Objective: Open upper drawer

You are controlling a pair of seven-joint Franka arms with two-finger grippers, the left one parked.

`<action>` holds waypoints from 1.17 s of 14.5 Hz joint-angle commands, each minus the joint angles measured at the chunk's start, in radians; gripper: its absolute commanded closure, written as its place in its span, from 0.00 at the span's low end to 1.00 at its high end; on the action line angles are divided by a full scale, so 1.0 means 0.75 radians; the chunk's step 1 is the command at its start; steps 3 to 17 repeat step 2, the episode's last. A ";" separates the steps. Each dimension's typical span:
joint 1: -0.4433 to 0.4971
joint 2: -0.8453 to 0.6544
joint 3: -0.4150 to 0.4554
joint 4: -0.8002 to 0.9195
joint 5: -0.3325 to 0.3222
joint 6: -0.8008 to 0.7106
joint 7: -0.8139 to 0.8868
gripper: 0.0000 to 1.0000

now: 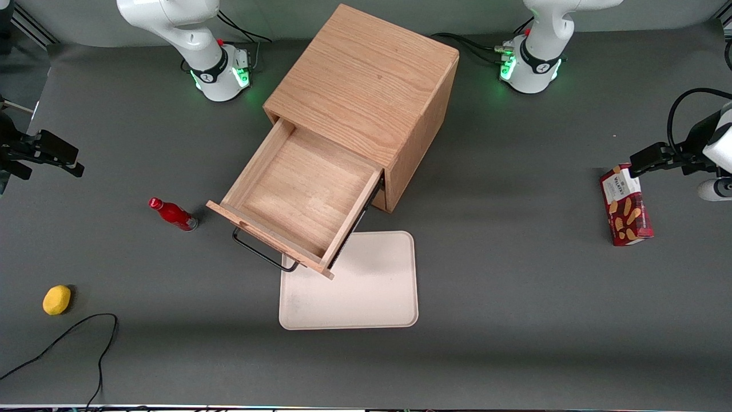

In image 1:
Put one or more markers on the cream plastic tray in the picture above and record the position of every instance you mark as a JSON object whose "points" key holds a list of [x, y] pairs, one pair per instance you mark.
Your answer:
{"points": [[366, 286]]}

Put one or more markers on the oak wooden cabinet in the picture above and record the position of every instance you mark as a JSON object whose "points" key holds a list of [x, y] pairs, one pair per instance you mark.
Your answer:
{"points": [[372, 74]]}

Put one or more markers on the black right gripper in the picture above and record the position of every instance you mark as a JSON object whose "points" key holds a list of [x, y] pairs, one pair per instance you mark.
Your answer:
{"points": [[8, 141]]}

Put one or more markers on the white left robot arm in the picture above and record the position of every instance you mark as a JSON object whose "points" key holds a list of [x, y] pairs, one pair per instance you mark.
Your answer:
{"points": [[537, 63]]}

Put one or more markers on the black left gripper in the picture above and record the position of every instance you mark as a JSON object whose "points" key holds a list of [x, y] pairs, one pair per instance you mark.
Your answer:
{"points": [[693, 143]]}

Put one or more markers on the yellow lemon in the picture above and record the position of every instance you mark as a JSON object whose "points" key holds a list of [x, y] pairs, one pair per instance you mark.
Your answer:
{"points": [[56, 300]]}

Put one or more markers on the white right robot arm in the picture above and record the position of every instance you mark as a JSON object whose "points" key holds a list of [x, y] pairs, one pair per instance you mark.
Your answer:
{"points": [[214, 71]]}

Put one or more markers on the dark aluminium frame rail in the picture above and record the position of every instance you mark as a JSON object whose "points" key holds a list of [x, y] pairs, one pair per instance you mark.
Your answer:
{"points": [[31, 24]]}

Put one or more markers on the red bottle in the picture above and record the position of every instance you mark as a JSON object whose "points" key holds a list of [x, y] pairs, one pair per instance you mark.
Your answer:
{"points": [[174, 214]]}

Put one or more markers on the red shortbread cookie box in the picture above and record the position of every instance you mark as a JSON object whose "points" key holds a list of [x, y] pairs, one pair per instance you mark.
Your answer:
{"points": [[626, 217]]}

